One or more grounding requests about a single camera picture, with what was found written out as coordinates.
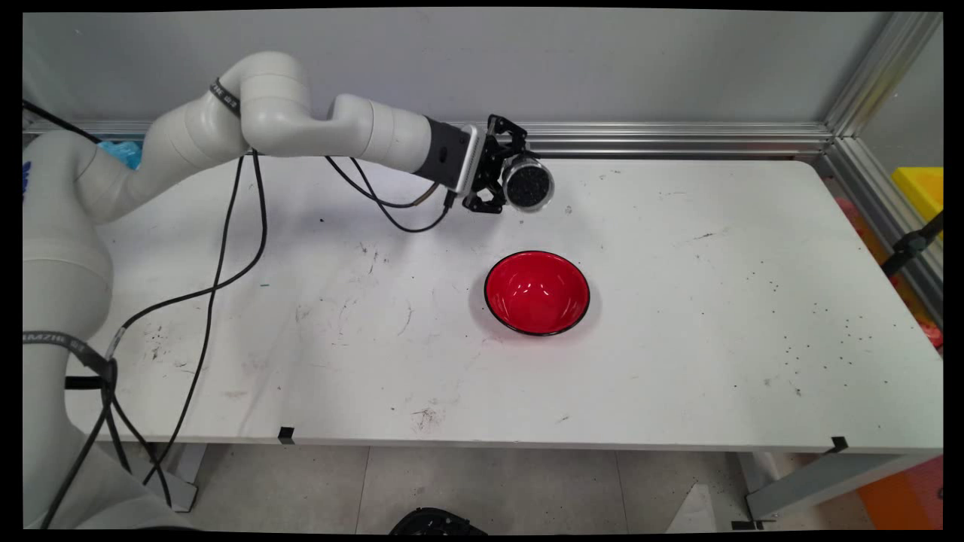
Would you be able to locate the long aluminium frame rail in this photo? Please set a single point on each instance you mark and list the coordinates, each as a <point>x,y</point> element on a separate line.
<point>678,140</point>

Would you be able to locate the black object on floor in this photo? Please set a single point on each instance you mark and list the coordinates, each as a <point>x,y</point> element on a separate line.
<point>437,522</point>

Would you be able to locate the red bowl with black rim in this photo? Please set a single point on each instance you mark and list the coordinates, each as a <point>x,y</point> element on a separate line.
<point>536,292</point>

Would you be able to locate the black clamp stand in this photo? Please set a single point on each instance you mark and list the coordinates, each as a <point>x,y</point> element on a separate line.
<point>907,247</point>

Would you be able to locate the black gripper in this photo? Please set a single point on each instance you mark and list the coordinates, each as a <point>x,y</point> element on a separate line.
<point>489,165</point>

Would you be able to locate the yellow box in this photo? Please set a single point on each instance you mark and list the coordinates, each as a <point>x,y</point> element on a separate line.
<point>922,192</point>

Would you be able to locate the short aluminium frame rail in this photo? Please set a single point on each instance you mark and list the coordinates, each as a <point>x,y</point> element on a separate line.
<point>877,203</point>

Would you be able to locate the upright aluminium frame post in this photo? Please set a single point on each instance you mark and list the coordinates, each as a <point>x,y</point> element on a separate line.
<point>877,75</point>

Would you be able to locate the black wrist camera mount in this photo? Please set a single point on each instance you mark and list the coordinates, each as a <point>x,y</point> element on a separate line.
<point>448,154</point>

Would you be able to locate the orange box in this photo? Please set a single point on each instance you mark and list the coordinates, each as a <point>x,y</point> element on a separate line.
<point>904,497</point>

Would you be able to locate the red and pink items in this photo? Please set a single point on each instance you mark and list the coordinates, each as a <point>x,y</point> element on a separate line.
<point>930,331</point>

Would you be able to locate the blue plastic sheet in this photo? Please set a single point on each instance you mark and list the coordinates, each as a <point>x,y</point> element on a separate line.
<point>122,153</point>

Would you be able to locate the grey table leg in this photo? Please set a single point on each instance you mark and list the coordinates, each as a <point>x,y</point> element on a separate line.
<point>813,482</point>
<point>184,470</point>

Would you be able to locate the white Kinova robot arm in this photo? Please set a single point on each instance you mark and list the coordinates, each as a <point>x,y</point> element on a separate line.
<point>301,113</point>

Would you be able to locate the black tape piece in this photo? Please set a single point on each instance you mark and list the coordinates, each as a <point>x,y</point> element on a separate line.
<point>839,444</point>
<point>286,435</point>

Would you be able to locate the clear jar of black seeds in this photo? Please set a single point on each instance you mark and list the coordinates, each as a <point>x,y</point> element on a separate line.
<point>529,184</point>

